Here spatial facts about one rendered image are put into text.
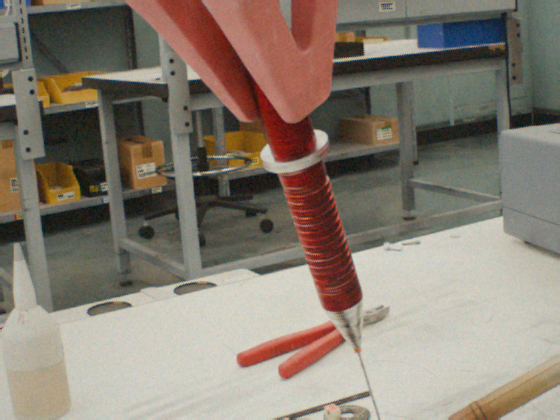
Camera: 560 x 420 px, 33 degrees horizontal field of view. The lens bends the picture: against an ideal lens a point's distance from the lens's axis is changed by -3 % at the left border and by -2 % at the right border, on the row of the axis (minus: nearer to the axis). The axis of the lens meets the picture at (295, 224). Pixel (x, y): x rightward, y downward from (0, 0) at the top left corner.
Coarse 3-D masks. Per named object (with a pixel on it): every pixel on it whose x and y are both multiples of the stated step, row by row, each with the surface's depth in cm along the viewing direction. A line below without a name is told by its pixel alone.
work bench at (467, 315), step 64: (384, 256) 80; (448, 256) 79; (512, 256) 77; (128, 320) 69; (192, 320) 68; (256, 320) 67; (320, 320) 66; (384, 320) 65; (448, 320) 64; (512, 320) 63; (0, 384) 58; (128, 384) 57; (192, 384) 57; (256, 384) 56; (320, 384) 55; (384, 384) 55; (448, 384) 54
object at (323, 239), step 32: (256, 96) 21; (288, 128) 21; (288, 160) 22; (320, 160) 22; (288, 192) 22; (320, 192) 22; (320, 224) 23; (320, 256) 23; (320, 288) 24; (352, 288) 24
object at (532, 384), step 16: (544, 368) 27; (512, 384) 28; (528, 384) 27; (544, 384) 27; (480, 400) 28; (496, 400) 28; (512, 400) 27; (528, 400) 27; (448, 416) 28; (464, 416) 28; (480, 416) 27; (496, 416) 28
